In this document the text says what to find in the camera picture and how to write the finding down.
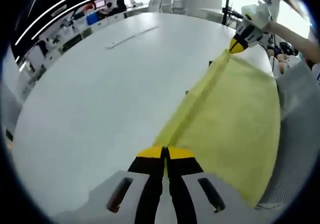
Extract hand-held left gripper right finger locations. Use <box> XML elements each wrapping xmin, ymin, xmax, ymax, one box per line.
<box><xmin>164</xmin><ymin>146</ymin><xmax>241</xmax><ymax>224</ymax></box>

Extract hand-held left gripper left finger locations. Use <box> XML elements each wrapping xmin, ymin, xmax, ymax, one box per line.
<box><xmin>54</xmin><ymin>146</ymin><xmax>166</xmax><ymax>224</ymax></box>

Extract yellow garment with blue sleeve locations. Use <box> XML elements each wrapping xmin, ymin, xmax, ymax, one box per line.
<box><xmin>152</xmin><ymin>48</ymin><xmax>281</xmax><ymax>209</ymax></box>

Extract black metal stand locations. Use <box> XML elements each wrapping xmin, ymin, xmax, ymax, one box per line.
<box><xmin>221</xmin><ymin>0</ymin><xmax>245</xmax><ymax>27</ymax></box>

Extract row of white office chairs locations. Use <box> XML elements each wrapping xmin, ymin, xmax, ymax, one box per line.
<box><xmin>148</xmin><ymin>0</ymin><xmax>185</xmax><ymax>14</ymax></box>

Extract grey mesh chair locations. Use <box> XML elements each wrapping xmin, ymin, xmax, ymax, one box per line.
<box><xmin>254</xmin><ymin>104</ymin><xmax>315</xmax><ymax>210</ymax></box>

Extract blue bin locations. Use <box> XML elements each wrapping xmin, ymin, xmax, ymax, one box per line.
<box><xmin>85</xmin><ymin>10</ymin><xmax>99</xmax><ymax>25</ymax></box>

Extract ceiling light strips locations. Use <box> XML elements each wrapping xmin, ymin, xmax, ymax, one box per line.
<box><xmin>14</xmin><ymin>0</ymin><xmax>120</xmax><ymax>46</ymax></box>

